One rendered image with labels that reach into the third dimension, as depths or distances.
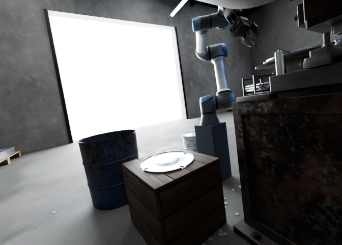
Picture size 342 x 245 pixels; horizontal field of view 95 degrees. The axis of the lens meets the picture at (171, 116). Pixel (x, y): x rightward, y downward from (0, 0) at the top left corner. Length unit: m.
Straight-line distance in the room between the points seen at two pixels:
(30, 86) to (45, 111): 0.64
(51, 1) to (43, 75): 1.82
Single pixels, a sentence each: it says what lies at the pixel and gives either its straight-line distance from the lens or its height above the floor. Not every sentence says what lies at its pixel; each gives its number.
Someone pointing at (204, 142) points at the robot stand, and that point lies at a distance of 1.28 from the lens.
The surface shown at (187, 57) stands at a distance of 6.24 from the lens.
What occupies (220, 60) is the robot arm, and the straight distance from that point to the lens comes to 1.37.
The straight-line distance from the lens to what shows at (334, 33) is 0.88.
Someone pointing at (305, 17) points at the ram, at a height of 0.91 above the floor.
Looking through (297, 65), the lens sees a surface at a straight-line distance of 0.88.
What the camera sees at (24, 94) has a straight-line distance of 4.96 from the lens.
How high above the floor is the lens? 0.66
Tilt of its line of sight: 5 degrees down
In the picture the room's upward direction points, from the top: 8 degrees counter-clockwise
